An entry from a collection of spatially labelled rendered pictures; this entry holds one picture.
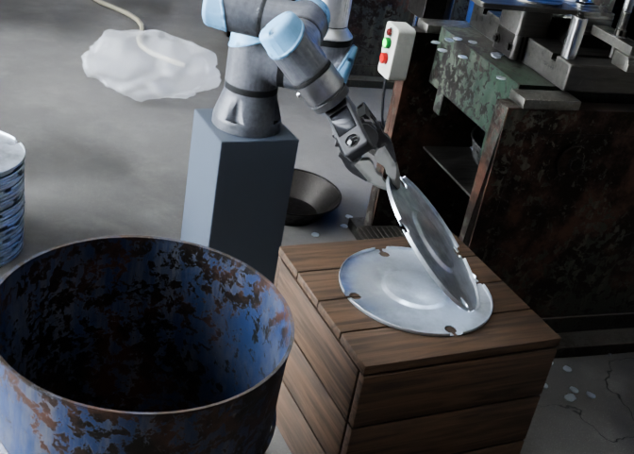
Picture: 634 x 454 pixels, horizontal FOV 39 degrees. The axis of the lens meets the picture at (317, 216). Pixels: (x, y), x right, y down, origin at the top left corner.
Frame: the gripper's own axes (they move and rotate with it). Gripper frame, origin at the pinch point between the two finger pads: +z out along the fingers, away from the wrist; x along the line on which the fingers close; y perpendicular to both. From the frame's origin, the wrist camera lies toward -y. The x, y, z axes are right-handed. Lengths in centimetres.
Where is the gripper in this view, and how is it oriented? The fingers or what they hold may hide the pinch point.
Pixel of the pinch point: (392, 186)
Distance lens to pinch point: 159.1
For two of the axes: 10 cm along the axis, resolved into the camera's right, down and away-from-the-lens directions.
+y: 0.0, -4.7, 8.8
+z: 5.8, 7.2, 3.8
